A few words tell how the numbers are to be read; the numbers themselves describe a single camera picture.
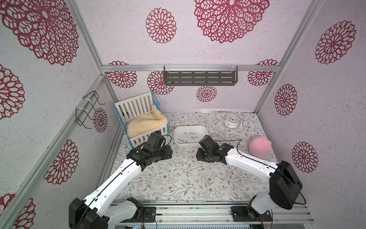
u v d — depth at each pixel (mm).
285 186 427
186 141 1030
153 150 567
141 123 1036
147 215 735
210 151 641
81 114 730
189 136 1074
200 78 947
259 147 906
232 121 1104
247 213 654
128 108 1050
